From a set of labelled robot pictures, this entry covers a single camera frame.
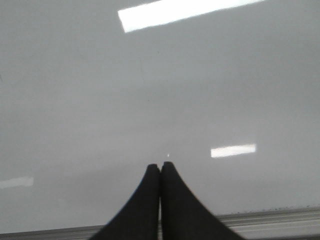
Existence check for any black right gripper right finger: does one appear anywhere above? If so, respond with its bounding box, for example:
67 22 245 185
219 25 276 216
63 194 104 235
160 161 243 240

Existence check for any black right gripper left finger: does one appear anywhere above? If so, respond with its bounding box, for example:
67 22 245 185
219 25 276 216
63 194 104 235
90 164 160 240

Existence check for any white whiteboard with aluminium frame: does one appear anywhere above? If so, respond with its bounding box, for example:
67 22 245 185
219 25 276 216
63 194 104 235
0 0 320 233

